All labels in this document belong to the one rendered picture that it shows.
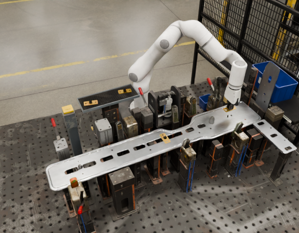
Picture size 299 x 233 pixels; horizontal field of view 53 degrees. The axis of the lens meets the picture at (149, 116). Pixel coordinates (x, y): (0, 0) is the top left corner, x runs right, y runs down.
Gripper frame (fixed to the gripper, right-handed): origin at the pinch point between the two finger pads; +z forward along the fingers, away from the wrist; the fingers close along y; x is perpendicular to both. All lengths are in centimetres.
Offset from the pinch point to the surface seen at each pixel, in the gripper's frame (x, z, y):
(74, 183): -106, 1, 15
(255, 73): 29.6, -7.7, -14.0
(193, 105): -18.0, 3.9, -14.6
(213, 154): -22.0, 17.4, 17.9
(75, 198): -107, 3, 23
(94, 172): -94, 9, 7
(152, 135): -53, 9, -5
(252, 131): 6.9, 11.4, 16.7
